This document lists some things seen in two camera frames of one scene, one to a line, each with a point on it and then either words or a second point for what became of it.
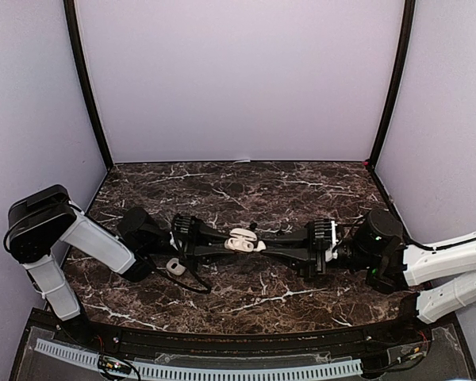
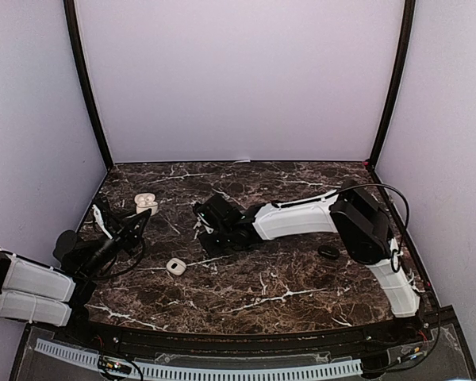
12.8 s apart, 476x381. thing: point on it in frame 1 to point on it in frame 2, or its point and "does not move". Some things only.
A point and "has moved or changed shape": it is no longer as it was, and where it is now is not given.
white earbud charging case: x=241 y=240 has moved or changed shape
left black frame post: x=86 y=79 does not move
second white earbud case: x=174 y=267 does not move
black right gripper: x=316 y=264 to x=210 y=248
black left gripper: x=190 y=250 to x=122 y=232
